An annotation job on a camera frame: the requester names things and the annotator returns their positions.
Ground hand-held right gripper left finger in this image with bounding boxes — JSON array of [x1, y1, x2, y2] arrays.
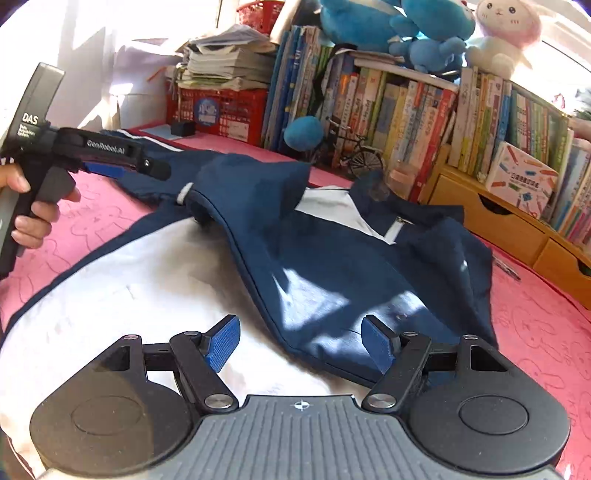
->
[[91, 315, 242, 412]]

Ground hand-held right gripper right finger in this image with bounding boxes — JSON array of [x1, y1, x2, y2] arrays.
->
[[361, 315, 511, 412]]

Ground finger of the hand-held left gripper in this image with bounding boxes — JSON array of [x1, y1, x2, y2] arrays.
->
[[85, 161, 126, 179], [136, 154, 172, 182]]

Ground navy and white jacket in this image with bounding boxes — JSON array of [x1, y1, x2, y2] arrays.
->
[[0, 128, 500, 444]]

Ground person's left hand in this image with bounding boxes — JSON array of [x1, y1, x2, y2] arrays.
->
[[0, 164, 82, 248]]

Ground white paper sheets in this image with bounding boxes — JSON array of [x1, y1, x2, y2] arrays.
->
[[113, 39, 183, 130]]

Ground large red plastic basket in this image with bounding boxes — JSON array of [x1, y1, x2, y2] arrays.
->
[[166, 85, 269, 148]]

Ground stack of papers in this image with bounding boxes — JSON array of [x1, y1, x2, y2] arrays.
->
[[175, 25, 278, 93]]

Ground bright window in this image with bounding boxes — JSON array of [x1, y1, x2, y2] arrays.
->
[[55, 0, 241, 51]]

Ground pen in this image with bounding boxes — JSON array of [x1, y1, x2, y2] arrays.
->
[[492, 256, 522, 281]]

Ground round blue plush ball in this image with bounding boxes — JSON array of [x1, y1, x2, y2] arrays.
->
[[283, 115, 325, 152]]

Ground clear plastic cup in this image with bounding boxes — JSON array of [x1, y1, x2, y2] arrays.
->
[[388, 161, 421, 201]]

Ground pink rabbit-print table mat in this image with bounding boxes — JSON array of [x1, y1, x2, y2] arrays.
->
[[0, 122, 591, 480]]

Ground wooden drawer shelf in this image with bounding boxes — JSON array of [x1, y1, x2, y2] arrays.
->
[[418, 143, 591, 305]]

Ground miniature bicycle model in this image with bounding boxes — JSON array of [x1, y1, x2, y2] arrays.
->
[[323, 117, 385, 181]]

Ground small red plastic basket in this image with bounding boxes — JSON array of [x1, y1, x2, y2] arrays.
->
[[235, 0, 287, 35]]

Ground white card box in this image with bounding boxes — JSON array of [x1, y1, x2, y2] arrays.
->
[[485, 141, 559, 220]]

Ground row of colourful books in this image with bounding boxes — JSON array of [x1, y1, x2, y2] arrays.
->
[[261, 25, 591, 250]]

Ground blue plush toy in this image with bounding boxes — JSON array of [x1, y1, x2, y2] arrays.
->
[[318, 0, 408, 52], [388, 0, 476, 75]]

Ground stack of flat books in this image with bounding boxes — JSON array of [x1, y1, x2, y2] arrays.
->
[[342, 48, 460, 90]]

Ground white rabbit plush toy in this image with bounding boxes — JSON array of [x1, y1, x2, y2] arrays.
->
[[464, 0, 543, 79]]

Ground black hanging strap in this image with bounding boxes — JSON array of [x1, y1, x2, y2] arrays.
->
[[311, 46, 356, 125]]

